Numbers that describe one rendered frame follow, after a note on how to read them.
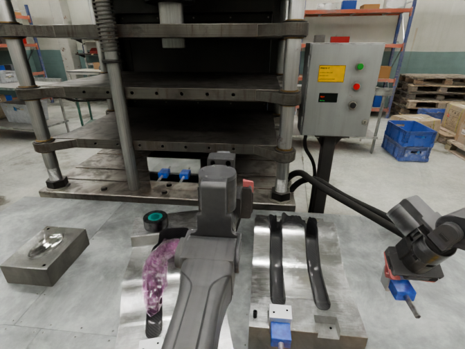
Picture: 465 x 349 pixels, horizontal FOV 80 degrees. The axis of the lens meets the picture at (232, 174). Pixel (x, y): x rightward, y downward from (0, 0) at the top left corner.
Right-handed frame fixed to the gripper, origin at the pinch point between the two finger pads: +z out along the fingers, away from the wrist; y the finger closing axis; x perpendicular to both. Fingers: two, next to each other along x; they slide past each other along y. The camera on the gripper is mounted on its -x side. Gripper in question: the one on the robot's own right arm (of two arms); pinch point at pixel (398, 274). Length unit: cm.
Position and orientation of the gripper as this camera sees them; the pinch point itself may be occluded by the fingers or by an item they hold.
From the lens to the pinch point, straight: 83.8
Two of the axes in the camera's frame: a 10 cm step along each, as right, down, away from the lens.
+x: -0.8, 8.0, -6.0
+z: 0.6, 6.0, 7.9
